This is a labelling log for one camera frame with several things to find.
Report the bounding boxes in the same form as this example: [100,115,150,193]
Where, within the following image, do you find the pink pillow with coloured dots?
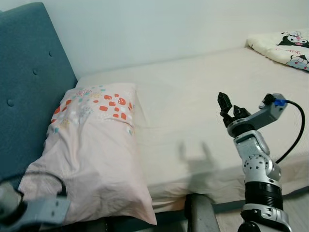
[18,82,157,226]

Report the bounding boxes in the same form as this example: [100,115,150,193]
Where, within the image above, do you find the cream bed mattress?
[76,46,309,213]

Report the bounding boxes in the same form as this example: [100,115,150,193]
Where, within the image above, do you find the cream cartoon print quilt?
[246,30,309,72]

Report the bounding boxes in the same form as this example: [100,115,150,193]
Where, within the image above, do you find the grey robot leg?
[185,193,221,232]

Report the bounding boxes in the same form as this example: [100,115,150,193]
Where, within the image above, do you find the blue upholstered headboard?
[0,2,78,187]

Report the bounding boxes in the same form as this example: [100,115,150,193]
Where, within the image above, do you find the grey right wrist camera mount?
[227,93,288,138]

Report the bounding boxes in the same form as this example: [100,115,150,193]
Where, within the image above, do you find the dark blue bed frame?
[87,186,309,232]

